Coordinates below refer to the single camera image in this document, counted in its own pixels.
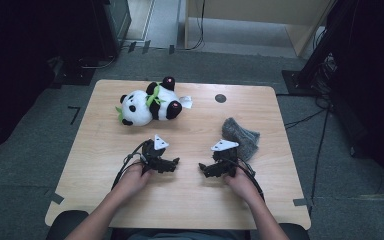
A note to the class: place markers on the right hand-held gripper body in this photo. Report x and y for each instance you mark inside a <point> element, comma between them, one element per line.
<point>227,160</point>

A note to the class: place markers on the person's right hand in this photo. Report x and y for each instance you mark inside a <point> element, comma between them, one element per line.
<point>243,186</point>

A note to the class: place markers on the black floor base plate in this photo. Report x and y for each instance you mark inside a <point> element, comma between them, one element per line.
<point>76,76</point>

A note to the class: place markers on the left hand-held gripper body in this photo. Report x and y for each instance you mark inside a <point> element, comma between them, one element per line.
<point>151,153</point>

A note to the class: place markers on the light wooden cabinet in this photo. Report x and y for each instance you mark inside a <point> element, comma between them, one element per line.
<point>246,10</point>

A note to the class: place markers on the person's left hand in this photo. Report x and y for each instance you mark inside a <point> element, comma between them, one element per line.
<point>131,181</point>

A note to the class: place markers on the dark floor tape piece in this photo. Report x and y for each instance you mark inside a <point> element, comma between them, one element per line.
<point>146,46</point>
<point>171,49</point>
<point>132,46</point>

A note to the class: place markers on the dark curtain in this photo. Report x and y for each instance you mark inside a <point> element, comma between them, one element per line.
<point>380,83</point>
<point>13,66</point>

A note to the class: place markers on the grey tape strip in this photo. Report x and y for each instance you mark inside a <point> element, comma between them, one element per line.
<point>56,198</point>
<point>301,202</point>

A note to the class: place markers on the grey fluffy cloth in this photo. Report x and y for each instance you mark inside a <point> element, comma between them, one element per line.
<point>243,138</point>

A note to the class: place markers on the black round table grommet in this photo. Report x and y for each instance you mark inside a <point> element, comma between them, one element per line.
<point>220,98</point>

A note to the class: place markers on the black equipment cabinet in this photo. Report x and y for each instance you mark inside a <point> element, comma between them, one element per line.
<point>113,20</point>

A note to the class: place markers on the panda plush toy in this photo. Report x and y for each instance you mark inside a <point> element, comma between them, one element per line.
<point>140,108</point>

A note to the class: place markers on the black metal stand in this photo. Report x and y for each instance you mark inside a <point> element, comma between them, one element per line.
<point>295,83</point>

